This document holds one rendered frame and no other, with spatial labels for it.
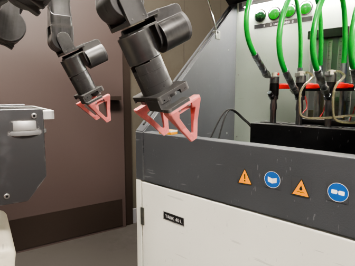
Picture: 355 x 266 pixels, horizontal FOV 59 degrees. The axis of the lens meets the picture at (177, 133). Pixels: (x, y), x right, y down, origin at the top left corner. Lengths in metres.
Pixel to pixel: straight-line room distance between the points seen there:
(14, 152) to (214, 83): 0.87
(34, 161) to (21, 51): 1.72
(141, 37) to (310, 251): 0.55
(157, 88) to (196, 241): 0.53
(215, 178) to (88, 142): 1.65
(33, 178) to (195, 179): 0.44
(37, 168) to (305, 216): 0.54
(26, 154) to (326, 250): 0.61
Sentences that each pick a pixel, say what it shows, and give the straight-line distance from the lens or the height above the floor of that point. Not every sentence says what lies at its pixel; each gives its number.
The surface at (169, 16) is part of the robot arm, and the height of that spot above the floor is 1.20.
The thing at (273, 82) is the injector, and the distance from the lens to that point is 0.99.
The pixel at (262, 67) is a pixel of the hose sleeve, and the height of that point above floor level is 1.14.
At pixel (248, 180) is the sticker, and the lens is 0.78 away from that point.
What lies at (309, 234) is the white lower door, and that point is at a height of 0.77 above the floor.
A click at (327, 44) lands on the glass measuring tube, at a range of 1.23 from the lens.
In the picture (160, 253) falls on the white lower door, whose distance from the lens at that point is 1.06.
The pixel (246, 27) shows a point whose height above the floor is 1.24.
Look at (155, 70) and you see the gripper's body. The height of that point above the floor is 1.11.
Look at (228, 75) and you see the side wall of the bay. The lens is 1.36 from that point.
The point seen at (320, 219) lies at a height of 0.81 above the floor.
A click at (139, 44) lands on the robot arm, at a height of 1.15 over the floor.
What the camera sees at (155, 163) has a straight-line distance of 0.97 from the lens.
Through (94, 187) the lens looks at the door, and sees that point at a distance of 2.46.
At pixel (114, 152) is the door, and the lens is 2.45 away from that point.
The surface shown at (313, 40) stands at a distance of 0.81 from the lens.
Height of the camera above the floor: 1.07
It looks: 7 degrees down
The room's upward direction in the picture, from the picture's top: straight up
